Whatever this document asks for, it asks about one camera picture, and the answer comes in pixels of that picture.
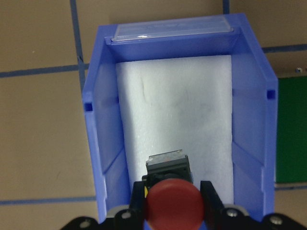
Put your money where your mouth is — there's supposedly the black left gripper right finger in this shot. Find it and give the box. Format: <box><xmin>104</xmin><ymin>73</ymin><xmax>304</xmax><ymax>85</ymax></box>
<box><xmin>200</xmin><ymin>181</ymin><xmax>224</xmax><ymax>225</ymax></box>

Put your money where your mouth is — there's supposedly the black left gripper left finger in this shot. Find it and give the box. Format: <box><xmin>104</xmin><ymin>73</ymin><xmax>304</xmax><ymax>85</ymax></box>
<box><xmin>129</xmin><ymin>181</ymin><xmax>145</xmax><ymax>222</ymax></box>

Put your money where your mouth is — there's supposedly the red push button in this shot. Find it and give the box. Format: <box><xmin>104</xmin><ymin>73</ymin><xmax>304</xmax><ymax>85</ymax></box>
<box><xmin>143</xmin><ymin>150</ymin><xmax>205</xmax><ymax>230</ymax></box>

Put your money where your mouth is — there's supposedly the green conveyor belt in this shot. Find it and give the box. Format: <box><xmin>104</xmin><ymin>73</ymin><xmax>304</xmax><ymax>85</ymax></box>
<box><xmin>275</xmin><ymin>72</ymin><xmax>307</xmax><ymax>187</ymax></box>

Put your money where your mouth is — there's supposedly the white foam pad source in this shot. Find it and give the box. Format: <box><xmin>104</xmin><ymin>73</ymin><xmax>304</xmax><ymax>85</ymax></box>
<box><xmin>116</xmin><ymin>55</ymin><xmax>234</xmax><ymax>204</ymax></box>

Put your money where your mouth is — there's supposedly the blue source bin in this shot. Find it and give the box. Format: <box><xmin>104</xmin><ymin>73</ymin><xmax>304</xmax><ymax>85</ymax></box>
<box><xmin>82</xmin><ymin>13</ymin><xmax>278</xmax><ymax>221</ymax></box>

